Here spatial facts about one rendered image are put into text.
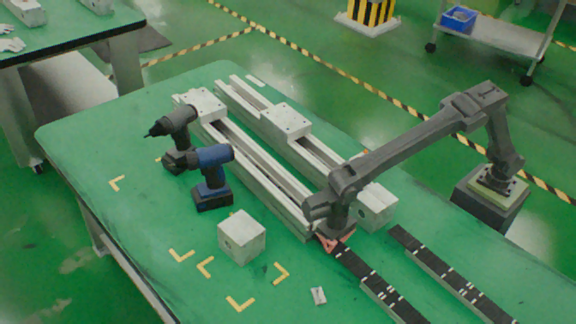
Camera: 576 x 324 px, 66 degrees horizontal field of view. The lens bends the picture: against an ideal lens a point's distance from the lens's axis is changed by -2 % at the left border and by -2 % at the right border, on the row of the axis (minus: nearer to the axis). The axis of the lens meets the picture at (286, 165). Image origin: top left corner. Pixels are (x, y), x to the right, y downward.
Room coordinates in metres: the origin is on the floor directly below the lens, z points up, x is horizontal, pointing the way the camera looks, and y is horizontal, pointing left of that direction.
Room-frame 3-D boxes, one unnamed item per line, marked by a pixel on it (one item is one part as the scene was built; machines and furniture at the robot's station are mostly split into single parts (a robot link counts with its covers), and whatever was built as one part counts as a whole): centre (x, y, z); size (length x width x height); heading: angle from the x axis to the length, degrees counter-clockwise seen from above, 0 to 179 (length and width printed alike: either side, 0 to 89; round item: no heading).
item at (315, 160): (1.30, 0.01, 0.82); 0.80 x 0.10 x 0.09; 41
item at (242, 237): (0.82, 0.10, 0.83); 0.11 x 0.10 x 0.10; 138
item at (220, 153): (0.98, 0.25, 0.89); 0.20 x 0.08 x 0.22; 117
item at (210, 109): (1.36, 0.32, 0.87); 0.16 x 0.11 x 0.07; 41
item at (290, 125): (1.30, 0.01, 0.87); 0.16 x 0.11 x 0.07; 41
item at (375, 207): (0.98, -0.29, 0.83); 0.12 x 0.09 x 0.10; 131
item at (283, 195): (1.18, 0.16, 0.82); 0.80 x 0.10 x 0.09; 41
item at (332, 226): (0.83, -0.15, 0.92); 0.10 x 0.07 x 0.07; 134
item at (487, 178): (1.15, -0.73, 0.84); 0.12 x 0.09 x 0.08; 54
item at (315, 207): (0.81, -0.11, 1.01); 0.12 x 0.09 x 0.12; 118
